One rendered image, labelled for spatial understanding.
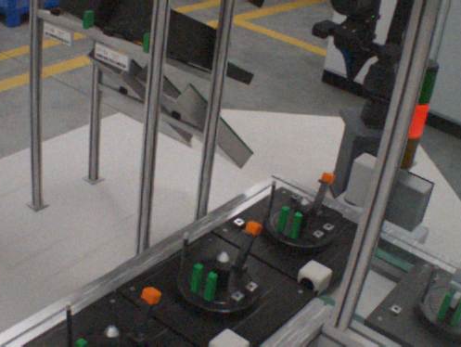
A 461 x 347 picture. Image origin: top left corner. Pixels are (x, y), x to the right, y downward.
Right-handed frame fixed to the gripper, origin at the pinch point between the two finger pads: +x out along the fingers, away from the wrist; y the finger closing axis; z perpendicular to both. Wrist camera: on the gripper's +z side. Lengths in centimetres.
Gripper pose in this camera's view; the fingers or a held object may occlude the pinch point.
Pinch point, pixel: (353, 65)
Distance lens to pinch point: 130.6
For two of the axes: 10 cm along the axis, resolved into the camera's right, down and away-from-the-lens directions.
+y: 7.8, 4.0, -4.9
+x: -1.2, 8.6, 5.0
